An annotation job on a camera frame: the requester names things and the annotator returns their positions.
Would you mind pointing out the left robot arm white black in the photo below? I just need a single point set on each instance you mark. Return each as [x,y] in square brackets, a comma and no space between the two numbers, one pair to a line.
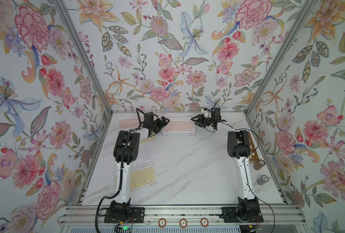
[126,150]

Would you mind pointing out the right orange ring marker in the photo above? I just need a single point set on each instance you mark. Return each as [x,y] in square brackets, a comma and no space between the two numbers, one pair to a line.
[204,222]

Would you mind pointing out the middle orange ring marker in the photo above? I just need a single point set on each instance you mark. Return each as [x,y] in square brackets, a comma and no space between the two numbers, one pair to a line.
[183,223]

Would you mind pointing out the brown cylindrical can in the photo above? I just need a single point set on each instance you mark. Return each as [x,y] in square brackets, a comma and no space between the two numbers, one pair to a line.
[259,164]

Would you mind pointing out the silver patterned can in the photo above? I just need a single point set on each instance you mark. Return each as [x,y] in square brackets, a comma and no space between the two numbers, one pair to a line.
[262,180]

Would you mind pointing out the left orange ring marker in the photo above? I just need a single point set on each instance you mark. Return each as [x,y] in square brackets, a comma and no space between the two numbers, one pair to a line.
[162,223]

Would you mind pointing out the orange ring marker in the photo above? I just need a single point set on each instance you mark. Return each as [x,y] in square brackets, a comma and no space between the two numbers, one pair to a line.
[204,222]
[183,223]
[162,223]

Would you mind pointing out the aluminium front rail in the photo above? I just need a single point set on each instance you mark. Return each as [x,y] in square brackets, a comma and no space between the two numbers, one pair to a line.
[172,214]

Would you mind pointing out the wooden chessboard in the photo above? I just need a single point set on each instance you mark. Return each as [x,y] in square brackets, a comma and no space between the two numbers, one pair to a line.
[254,145]

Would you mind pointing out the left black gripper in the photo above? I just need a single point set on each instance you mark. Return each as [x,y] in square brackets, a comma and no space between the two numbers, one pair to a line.
[160,124]

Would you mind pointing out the white keyboard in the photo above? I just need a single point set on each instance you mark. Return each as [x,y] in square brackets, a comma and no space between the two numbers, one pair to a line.
[178,133]
[146,154]

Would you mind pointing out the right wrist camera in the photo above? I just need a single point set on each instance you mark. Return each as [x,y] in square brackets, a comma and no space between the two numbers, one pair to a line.
[205,112]

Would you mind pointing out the pink keyboard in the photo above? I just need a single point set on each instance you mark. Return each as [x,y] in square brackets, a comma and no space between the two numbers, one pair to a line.
[128,123]
[179,126]

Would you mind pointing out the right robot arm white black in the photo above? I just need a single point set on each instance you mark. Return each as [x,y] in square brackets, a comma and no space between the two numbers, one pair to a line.
[239,150]

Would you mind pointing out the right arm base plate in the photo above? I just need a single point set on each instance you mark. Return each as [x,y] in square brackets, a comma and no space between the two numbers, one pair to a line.
[230,215]

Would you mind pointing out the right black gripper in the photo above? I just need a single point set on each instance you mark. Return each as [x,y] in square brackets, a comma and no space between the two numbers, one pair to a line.
[198,120]

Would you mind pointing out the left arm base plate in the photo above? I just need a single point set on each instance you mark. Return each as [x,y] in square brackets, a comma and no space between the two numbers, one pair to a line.
[123,212]

